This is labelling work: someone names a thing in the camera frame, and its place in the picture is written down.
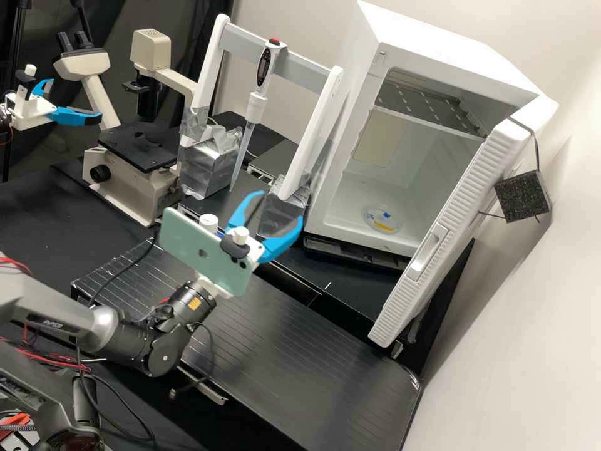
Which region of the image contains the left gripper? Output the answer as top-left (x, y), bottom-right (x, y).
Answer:
top-left (13, 78), bottom-right (103, 131)

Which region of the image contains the white incubator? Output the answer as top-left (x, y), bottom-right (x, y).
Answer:
top-left (302, 0), bottom-right (542, 259)

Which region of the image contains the white pipette stand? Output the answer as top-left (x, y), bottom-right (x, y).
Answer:
top-left (177, 13), bottom-right (351, 237)

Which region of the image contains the incubator door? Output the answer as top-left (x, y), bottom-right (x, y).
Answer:
top-left (367, 93), bottom-right (560, 350)

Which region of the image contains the pipette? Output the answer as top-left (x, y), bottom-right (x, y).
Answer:
top-left (229, 36), bottom-right (289, 194)

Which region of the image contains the black cable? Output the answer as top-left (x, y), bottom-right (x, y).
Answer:
top-left (170, 323), bottom-right (218, 401)
top-left (86, 237), bottom-right (163, 309)

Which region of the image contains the black platform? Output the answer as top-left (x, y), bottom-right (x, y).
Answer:
top-left (70, 237), bottom-right (422, 451)
top-left (247, 138), bottom-right (302, 185)
top-left (178, 197), bottom-right (476, 375)

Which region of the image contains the cream microscope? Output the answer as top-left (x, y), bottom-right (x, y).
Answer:
top-left (52, 29), bottom-right (200, 229)

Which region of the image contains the right wrist camera phone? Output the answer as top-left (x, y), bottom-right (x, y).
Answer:
top-left (156, 206), bottom-right (260, 299)

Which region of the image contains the petri dish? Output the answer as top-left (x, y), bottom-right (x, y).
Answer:
top-left (361, 202), bottom-right (405, 235)

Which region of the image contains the left phone holder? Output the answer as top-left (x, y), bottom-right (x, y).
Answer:
top-left (14, 65), bottom-right (39, 102)

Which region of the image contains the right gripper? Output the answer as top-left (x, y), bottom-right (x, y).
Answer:
top-left (195, 190), bottom-right (304, 301)

